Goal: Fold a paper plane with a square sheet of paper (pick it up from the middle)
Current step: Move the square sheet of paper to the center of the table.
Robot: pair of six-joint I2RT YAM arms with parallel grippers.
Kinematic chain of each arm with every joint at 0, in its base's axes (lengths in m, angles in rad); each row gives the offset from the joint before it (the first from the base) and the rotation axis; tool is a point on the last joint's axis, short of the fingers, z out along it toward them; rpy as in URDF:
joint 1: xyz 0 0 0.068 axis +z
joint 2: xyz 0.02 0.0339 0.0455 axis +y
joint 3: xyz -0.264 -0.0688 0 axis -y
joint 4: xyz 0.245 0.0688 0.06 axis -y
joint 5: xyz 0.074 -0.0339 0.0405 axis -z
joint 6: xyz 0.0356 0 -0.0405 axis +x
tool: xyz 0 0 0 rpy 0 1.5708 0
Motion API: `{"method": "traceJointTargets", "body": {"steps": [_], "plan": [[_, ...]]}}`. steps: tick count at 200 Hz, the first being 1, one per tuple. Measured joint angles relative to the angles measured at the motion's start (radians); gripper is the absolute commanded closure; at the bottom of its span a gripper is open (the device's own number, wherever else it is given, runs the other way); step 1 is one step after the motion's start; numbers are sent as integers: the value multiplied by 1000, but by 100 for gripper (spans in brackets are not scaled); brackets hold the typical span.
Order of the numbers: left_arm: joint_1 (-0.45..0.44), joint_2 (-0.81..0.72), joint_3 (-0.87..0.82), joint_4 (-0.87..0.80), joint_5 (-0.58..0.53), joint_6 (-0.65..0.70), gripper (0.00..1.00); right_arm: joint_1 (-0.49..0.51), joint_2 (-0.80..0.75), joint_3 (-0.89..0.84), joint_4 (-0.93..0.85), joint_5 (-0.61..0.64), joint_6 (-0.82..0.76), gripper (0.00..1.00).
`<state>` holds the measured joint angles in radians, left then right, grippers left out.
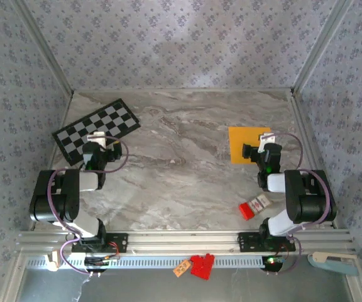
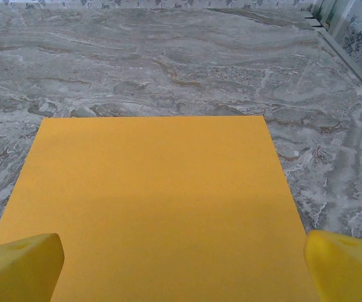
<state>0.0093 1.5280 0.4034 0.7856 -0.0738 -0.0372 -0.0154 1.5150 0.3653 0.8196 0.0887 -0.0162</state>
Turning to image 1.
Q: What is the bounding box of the black and grey checkerboard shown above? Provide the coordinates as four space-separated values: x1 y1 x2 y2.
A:
51 98 141 167

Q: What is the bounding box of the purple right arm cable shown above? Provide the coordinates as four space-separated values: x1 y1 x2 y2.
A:
268 131 331 277

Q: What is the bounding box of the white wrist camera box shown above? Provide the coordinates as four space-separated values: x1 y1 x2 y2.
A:
258 132 278 152
86 131 108 148

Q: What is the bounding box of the beige plastic hook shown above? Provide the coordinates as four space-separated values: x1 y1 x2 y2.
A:
44 250 61 272

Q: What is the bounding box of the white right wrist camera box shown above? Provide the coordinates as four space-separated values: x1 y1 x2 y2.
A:
258 132 278 152

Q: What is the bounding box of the long aluminium base rail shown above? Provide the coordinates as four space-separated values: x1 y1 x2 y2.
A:
16 229 356 255

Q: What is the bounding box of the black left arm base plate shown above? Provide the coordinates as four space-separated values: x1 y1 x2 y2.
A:
71 232 129 254

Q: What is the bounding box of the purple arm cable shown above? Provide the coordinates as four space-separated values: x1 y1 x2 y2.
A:
47 135 130 278
268 131 331 277

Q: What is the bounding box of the orange paper sheet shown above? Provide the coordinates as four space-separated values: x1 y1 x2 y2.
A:
228 126 272 165

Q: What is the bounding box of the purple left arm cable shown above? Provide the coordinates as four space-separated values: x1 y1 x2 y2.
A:
47 135 130 278

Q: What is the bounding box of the teal handle tool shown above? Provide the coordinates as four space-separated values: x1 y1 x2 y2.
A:
307 251 358 277

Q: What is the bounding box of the grey slotted cable duct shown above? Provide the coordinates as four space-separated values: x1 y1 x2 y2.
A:
26 255 265 270

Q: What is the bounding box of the red and white small box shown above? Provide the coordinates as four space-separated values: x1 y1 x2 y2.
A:
238 194 273 221

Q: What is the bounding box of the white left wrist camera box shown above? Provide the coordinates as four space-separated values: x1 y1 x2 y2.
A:
86 131 108 148

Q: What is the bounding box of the aluminium side rail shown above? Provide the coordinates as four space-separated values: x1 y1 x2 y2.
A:
289 89 339 230

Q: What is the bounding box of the aluminium frame post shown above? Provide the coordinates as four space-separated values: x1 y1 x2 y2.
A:
292 0 355 94

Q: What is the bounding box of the red toy brick block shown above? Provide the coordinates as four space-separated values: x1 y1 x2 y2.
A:
189 253 216 281

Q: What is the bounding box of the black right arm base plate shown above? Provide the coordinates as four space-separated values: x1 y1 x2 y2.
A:
238 232 297 252

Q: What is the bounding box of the orange paper tag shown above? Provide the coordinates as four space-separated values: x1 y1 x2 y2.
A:
172 258 190 278

